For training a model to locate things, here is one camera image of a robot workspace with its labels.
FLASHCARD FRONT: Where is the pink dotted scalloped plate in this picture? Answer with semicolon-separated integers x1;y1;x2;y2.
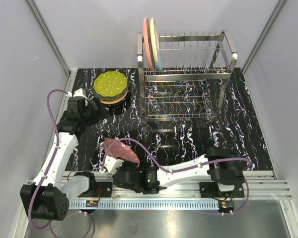
103;138;140;167

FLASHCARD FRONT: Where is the cream and blue plate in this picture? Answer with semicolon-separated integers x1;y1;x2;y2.
149;18;162;71

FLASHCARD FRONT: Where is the cream and pink plate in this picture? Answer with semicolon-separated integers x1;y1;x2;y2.
143;17;154;71

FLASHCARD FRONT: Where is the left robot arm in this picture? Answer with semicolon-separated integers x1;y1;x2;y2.
20;96;108;221

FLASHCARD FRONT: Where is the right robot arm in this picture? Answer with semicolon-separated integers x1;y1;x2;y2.
113;147;244;197

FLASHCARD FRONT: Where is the steel dish rack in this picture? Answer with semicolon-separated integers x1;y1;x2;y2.
137;30;238;126

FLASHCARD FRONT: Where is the tan yellow plate in stack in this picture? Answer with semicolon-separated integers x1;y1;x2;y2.
100;90;129;105

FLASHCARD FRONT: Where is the teal plate in stack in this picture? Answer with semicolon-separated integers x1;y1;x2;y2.
92;86;127;100

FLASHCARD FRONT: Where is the black striped bottom plate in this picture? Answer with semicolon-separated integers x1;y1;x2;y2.
102;86;131;116

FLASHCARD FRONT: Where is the green dotted scalloped plate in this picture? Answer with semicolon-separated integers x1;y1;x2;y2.
93;71;128;98

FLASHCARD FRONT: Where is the black marble mat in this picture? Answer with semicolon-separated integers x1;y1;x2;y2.
66;68;273;171

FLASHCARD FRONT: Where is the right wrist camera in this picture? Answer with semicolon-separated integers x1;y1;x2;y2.
100;155;124;177

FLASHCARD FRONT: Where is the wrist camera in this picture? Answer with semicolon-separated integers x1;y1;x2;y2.
100;155;124;177
66;88;87;99

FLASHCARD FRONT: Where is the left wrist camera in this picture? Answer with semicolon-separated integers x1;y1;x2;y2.
66;88;87;99

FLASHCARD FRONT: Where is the slotted cable duct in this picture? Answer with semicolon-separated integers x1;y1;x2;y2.
69;200;219;210

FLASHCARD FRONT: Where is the left aluminium frame post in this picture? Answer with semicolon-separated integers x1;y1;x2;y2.
25;0;72;78

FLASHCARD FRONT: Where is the aluminium frame post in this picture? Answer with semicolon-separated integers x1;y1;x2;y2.
241;0;287;74
25;0;72;78

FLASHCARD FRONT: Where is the aluminium mounting rail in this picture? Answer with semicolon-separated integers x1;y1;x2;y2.
22;171;293;200

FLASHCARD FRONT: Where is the right aluminium frame post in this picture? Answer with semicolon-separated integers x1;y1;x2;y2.
241;0;287;74

